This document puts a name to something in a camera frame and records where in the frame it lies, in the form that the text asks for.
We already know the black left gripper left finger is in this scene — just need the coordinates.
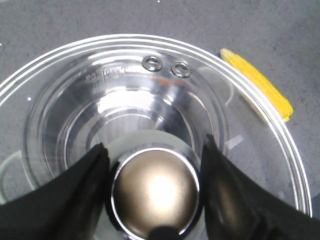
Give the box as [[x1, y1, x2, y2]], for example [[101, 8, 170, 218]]
[[0, 143, 110, 240]]

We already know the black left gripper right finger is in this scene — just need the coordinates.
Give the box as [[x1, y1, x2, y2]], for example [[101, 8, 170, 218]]
[[200, 134, 320, 240]]

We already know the yellow plastic corn cob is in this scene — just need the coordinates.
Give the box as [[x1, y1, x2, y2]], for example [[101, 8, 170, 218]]
[[220, 48, 294, 122]]

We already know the glass pot lid steel knob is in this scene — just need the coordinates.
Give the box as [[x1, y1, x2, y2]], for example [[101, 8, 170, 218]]
[[0, 34, 313, 240]]

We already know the pale green electric cooking pot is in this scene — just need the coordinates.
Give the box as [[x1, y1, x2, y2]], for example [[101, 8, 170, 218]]
[[0, 44, 241, 206]]

